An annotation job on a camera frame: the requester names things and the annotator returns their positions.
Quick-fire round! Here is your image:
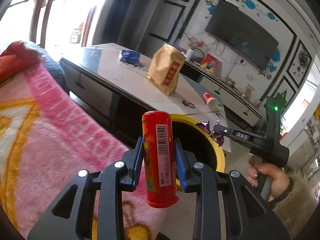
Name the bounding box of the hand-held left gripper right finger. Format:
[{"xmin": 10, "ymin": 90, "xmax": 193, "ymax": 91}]
[{"xmin": 174, "ymin": 138, "xmax": 290, "ymax": 240}]

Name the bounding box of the red paper cup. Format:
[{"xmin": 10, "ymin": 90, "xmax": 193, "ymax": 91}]
[{"xmin": 203, "ymin": 92, "xmax": 222, "ymax": 110}]

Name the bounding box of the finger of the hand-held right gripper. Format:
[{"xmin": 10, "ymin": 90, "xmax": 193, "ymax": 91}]
[{"xmin": 213, "ymin": 120, "xmax": 237, "ymax": 138}]

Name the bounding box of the person's right forearm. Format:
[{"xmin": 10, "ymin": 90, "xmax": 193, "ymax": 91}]
[{"xmin": 267, "ymin": 170, "xmax": 320, "ymax": 240}]

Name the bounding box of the long television cabinet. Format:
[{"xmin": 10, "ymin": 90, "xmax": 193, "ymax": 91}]
[{"xmin": 180, "ymin": 61, "xmax": 263, "ymax": 130}]

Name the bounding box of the grey standing air conditioner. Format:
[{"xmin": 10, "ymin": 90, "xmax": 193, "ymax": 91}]
[{"xmin": 117, "ymin": 0, "xmax": 185, "ymax": 53}]

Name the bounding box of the black television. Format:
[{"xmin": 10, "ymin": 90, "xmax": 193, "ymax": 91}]
[{"xmin": 205, "ymin": 0, "xmax": 279, "ymax": 71}]

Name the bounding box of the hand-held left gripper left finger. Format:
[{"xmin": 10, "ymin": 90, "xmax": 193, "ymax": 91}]
[{"xmin": 27, "ymin": 136, "xmax": 144, "ymax": 240}]

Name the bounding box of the white vase with red flowers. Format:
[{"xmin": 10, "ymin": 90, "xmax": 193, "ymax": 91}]
[{"xmin": 186, "ymin": 36, "xmax": 208, "ymax": 60}]

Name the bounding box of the person's right hand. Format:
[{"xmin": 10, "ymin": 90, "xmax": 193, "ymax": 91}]
[{"xmin": 246, "ymin": 156, "xmax": 292, "ymax": 202}]

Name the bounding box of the yellow rimmed black bin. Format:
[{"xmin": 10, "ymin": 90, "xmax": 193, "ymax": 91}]
[{"xmin": 169, "ymin": 114, "xmax": 225, "ymax": 173}]

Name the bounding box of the brown window door frame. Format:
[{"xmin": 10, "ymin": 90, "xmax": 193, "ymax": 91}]
[{"xmin": 0, "ymin": 0, "xmax": 98, "ymax": 48}]

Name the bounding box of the blue packet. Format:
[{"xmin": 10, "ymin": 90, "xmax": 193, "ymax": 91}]
[{"xmin": 119, "ymin": 49, "xmax": 141, "ymax": 63}]

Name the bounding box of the dark and beige curtain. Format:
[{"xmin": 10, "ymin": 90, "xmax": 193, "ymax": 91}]
[{"xmin": 96, "ymin": 0, "xmax": 140, "ymax": 47}]

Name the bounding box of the red picture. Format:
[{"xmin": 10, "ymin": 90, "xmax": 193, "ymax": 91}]
[{"xmin": 201, "ymin": 54, "xmax": 223, "ymax": 77}]

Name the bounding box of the small dark basket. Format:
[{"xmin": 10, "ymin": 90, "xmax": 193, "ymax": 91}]
[{"xmin": 191, "ymin": 49, "xmax": 205, "ymax": 64}]

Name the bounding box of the brown paper bag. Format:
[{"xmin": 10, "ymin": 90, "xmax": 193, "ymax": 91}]
[{"xmin": 146, "ymin": 43, "xmax": 187, "ymax": 96}]

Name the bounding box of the white coffee table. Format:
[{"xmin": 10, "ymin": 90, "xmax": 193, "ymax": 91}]
[{"xmin": 61, "ymin": 43, "xmax": 232, "ymax": 153}]

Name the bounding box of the red quilt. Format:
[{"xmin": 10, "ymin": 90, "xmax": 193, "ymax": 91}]
[{"xmin": 0, "ymin": 41, "xmax": 43, "ymax": 83}]

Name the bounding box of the red candy tube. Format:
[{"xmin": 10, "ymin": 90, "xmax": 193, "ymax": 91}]
[{"xmin": 142, "ymin": 110, "xmax": 180, "ymax": 208}]

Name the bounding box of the blue cushion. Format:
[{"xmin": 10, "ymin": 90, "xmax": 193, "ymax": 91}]
[{"xmin": 25, "ymin": 41, "xmax": 68, "ymax": 93}]

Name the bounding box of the purple foil wrapper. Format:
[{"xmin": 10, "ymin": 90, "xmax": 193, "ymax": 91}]
[{"xmin": 195, "ymin": 121, "xmax": 225, "ymax": 147}]

